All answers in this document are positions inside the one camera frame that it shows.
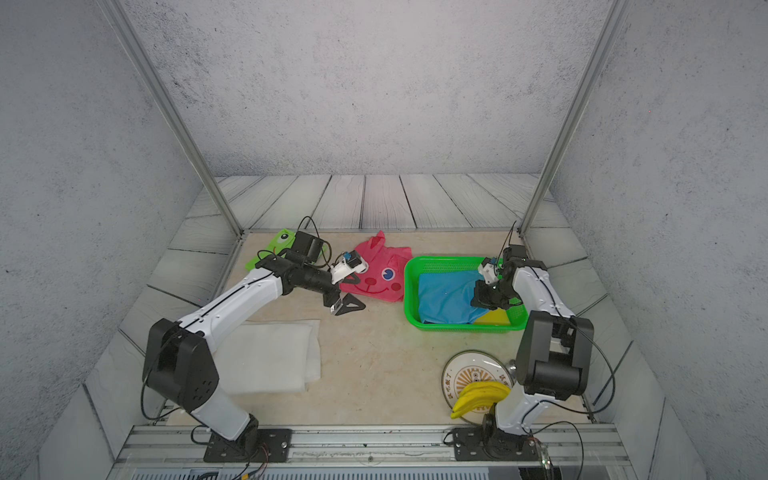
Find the green frog raincoat folded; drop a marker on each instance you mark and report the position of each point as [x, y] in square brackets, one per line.
[284, 239]

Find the yellow bananas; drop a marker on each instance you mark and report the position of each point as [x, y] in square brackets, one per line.
[479, 395]

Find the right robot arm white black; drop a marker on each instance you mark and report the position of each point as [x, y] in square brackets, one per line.
[553, 358]

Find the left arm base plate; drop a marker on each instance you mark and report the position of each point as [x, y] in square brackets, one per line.
[270, 445]

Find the left frame post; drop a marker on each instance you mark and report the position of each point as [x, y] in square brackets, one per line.
[132, 45]

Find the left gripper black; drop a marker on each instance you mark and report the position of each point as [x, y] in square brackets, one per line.
[341, 306]

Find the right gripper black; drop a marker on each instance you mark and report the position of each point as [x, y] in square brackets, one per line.
[480, 298]

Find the blue raincoat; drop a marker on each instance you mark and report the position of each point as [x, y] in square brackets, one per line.
[445, 298]

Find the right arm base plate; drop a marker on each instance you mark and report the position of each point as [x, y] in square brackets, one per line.
[498, 447]

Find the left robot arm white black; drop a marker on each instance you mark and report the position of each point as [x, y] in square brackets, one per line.
[179, 363]

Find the frame post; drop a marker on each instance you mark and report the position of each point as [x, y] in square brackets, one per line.
[132, 45]
[595, 65]

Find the green plastic basket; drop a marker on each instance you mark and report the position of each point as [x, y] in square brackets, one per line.
[443, 264]

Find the white raincoat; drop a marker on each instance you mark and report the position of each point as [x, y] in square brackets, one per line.
[271, 357]

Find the right frame post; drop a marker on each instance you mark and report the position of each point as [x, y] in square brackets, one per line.
[595, 65]

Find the aluminium front rail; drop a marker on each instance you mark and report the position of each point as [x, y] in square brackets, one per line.
[560, 451]

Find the pink rabbit raincoat folded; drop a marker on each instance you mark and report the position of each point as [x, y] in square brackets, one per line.
[385, 277]

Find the round patterned plate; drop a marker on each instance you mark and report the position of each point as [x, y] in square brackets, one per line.
[473, 366]

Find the yellow raincoat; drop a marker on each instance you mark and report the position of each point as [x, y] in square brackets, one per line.
[498, 317]

